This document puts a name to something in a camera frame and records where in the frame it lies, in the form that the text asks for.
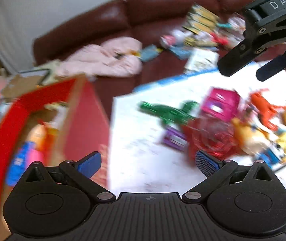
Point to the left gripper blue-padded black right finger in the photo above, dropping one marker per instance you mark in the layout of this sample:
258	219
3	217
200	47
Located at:
217	174

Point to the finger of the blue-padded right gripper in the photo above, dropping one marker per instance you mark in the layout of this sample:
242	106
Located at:
272	68

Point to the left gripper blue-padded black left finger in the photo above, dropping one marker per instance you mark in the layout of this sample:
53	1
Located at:
78	174

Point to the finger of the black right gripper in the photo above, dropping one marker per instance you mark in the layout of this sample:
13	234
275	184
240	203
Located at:
237	58

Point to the blue spiky figure toy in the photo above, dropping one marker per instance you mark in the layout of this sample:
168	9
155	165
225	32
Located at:
18	164

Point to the red foil rose balloon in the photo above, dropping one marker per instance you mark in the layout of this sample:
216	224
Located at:
211	135

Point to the white printed card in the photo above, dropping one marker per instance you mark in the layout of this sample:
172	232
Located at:
201	61

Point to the red cardboard box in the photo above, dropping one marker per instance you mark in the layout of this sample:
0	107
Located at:
84	129

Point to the yellow cartoon figure toy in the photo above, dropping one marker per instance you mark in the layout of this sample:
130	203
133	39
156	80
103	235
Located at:
250	139

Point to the pink plastic toy house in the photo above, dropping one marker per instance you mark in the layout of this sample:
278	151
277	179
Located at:
221	103

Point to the purple small toy container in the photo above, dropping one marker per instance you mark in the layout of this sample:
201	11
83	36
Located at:
175	139

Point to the stack of yellow books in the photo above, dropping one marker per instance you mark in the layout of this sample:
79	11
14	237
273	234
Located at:
200	19

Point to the white instruction sheet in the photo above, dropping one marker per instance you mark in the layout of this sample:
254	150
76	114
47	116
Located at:
138	160

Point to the orange plastic toy figure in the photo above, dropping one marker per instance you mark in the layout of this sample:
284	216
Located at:
266	111

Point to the green foil crocodile balloon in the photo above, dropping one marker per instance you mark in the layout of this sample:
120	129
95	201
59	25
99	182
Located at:
170	115

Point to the dark red leather sofa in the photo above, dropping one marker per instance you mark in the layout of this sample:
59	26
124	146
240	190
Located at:
144	20

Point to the blue children's book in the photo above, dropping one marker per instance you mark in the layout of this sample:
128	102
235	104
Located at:
149	53

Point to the open brown cardboard box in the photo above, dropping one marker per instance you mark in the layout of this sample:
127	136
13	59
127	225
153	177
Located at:
24	82

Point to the pink padded jacket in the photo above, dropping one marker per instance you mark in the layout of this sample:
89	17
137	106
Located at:
113	58

